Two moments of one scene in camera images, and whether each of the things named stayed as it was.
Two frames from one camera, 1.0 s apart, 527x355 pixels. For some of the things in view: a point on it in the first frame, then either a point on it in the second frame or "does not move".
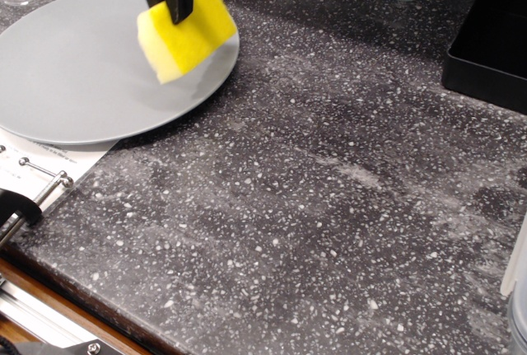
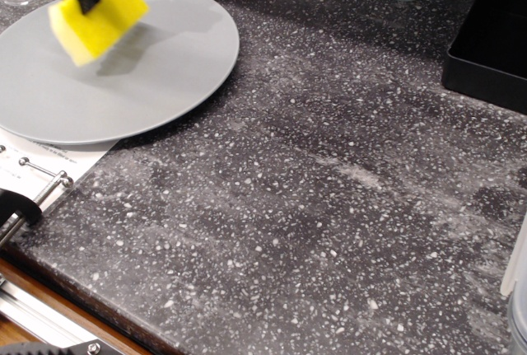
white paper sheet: [35, 170] does not move
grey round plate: [74, 70] does not move
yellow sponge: [170, 49] → [83, 38]
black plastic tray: [487, 58] does not move
